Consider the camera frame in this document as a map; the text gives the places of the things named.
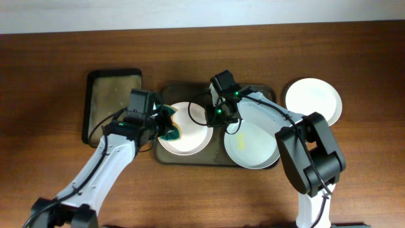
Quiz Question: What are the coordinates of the yellow green sponge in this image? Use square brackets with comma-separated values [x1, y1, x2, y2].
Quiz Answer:
[159, 105, 182, 141]

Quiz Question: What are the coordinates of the pink plate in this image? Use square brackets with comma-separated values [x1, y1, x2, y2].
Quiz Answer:
[158, 102, 213, 156]

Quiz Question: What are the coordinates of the cream white plate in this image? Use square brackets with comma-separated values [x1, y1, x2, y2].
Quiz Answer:
[284, 78, 342, 126]

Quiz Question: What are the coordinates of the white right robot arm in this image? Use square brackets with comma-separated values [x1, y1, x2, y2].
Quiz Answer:
[206, 87, 346, 227]

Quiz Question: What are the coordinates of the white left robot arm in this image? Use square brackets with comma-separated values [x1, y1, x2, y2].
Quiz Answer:
[24, 105, 181, 227]

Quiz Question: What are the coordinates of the large dark serving tray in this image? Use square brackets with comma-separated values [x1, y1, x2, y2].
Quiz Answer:
[154, 84, 279, 169]

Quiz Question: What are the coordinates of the small black water tray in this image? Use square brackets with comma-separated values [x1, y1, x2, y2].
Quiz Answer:
[82, 68, 142, 146]

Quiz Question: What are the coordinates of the light green plate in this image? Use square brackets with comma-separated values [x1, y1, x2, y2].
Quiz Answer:
[223, 120, 280, 170]

